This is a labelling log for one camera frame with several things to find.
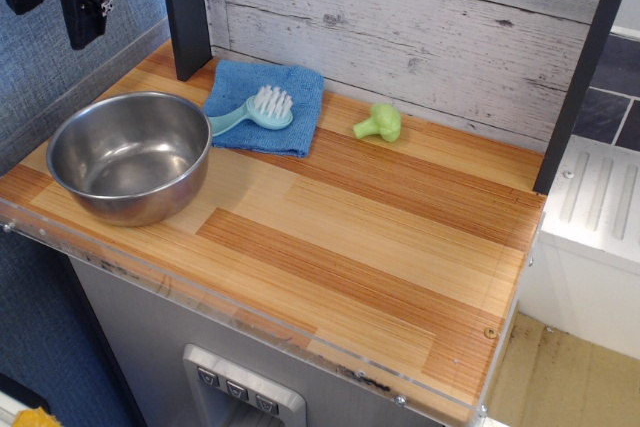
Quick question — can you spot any light blue dish brush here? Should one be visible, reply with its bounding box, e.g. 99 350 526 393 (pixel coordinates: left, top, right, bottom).
209 85 293 137

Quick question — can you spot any silver metal bowl pan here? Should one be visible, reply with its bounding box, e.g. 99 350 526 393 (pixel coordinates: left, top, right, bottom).
46 92 212 226

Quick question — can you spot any blue microfiber cloth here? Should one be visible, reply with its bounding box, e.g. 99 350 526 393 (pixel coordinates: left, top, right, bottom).
204 60 324 158

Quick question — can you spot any clear acrylic edge guard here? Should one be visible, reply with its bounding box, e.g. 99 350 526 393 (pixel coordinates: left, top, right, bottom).
1 186 544 426

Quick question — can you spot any green toy broccoli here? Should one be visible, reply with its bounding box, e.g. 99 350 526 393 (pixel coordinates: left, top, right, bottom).
353 103 402 142

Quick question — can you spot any grey toy cabinet front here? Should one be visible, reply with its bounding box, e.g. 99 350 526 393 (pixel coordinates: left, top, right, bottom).
71 258 435 426

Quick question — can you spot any silver dispenser button panel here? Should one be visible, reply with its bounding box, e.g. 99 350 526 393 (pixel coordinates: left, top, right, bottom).
183 344 307 426

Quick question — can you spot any yellow object at corner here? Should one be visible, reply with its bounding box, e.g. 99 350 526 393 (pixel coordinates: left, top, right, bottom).
11 409 62 427

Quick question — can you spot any white toy sink drainboard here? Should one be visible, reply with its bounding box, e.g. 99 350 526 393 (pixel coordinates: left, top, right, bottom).
519 136 639 358

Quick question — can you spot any dark left shelf post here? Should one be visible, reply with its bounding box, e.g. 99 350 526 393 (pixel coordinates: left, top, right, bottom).
165 0 212 81

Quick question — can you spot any dark shelf post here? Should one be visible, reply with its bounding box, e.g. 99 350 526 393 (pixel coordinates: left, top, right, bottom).
533 0 622 195
165 0 212 81

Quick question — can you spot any dark right shelf post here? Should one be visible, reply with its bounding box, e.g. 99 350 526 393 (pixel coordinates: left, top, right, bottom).
533 0 622 195

